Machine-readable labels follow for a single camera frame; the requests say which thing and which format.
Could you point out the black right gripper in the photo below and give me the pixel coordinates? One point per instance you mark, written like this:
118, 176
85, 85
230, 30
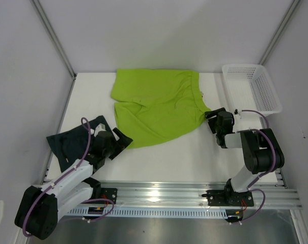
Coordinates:
211, 113

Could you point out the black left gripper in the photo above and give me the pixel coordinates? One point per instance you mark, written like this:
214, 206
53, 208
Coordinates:
123, 141

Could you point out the lime green shorts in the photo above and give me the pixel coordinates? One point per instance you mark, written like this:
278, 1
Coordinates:
156, 106

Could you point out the dark navy shorts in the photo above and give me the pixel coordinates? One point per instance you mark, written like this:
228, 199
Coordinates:
71, 145

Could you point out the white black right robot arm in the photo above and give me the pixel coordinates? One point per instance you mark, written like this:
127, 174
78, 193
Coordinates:
262, 155

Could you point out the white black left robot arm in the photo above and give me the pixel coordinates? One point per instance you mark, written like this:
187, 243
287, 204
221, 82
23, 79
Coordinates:
42, 207

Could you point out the white plastic basket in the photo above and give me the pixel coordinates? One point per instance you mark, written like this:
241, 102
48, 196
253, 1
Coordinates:
249, 87

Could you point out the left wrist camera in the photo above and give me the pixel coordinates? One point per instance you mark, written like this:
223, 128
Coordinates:
101, 127

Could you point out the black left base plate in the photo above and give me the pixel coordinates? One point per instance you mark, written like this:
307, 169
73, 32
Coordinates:
107, 193

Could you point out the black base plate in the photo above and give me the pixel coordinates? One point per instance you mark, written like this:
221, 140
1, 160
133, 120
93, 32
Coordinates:
107, 193
224, 198

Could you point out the white slotted cable duct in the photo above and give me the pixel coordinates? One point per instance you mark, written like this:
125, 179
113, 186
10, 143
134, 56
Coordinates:
150, 212

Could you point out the right aluminium frame post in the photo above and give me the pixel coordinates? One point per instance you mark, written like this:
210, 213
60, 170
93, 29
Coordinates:
280, 30

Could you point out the aluminium frame post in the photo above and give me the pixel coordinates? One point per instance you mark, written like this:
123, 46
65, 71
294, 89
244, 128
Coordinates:
53, 36
280, 30

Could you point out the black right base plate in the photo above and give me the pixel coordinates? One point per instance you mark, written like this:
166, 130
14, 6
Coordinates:
224, 198

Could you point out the aluminium mounting rail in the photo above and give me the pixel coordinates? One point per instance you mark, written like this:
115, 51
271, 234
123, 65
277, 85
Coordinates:
189, 195

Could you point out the left aluminium frame post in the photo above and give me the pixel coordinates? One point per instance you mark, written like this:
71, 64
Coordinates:
53, 36

